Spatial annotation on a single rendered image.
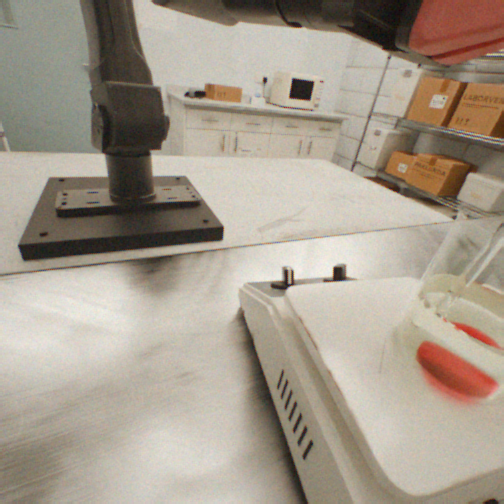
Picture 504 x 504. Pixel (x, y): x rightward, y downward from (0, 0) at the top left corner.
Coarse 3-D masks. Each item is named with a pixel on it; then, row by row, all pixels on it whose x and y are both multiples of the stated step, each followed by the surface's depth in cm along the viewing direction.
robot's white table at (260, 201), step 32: (0, 160) 56; (32, 160) 58; (64, 160) 61; (96, 160) 63; (160, 160) 70; (192, 160) 74; (224, 160) 78; (256, 160) 82; (288, 160) 88; (320, 160) 94; (0, 192) 44; (32, 192) 45; (224, 192) 57; (256, 192) 59; (288, 192) 62; (320, 192) 65; (352, 192) 68; (384, 192) 72; (0, 224) 36; (224, 224) 45; (256, 224) 46; (288, 224) 48; (320, 224) 50; (352, 224) 52; (384, 224) 54; (416, 224) 56; (0, 256) 31; (64, 256) 32; (96, 256) 33; (128, 256) 34; (160, 256) 35
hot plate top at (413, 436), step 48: (288, 288) 19; (336, 288) 19; (384, 288) 20; (336, 336) 16; (384, 336) 16; (336, 384) 13; (384, 384) 13; (384, 432) 12; (432, 432) 12; (480, 432) 12; (384, 480) 10; (432, 480) 10
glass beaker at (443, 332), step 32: (480, 224) 14; (448, 256) 12; (480, 256) 11; (416, 288) 15; (448, 288) 12; (480, 288) 11; (416, 320) 14; (448, 320) 12; (480, 320) 11; (416, 352) 14; (448, 352) 13; (480, 352) 12; (448, 384) 13; (480, 384) 12
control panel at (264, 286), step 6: (246, 282) 28; (252, 282) 28; (258, 282) 28; (264, 282) 28; (270, 282) 28; (306, 282) 27; (312, 282) 27; (318, 282) 27; (258, 288) 25; (264, 288) 25; (270, 288) 25; (270, 294) 22; (276, 294) 22; (282, 294) 22
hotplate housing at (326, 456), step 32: (256, 320) 23; (288, 320) 19; (256, 352) 24; (288, 352) 17; (288, 384) 17; (320, 384) 15; (288, 416) 17; (320, 416) 14; (320, 448) 14; (352, 448) 12; (320, 480) 14; (352, 480) 12; (480, 480) 12
